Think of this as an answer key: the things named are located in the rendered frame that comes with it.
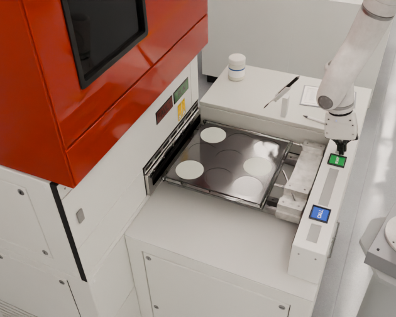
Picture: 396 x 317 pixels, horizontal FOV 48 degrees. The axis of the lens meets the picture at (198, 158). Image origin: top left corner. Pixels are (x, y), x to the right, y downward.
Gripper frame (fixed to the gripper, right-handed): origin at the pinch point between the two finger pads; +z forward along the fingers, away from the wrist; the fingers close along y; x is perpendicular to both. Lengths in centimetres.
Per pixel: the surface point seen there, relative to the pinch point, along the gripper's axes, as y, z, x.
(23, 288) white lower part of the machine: -97, 19, -71
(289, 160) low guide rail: -20.1, 10.1, 3.0
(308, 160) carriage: -12.1, 7.8, 1.1
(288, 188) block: -14.0, 4.5, -18.5
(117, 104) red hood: -45, -45, -49
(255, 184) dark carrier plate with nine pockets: -24.8, 3.1, -20.1
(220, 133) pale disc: -46.0, -1.4, 1.8
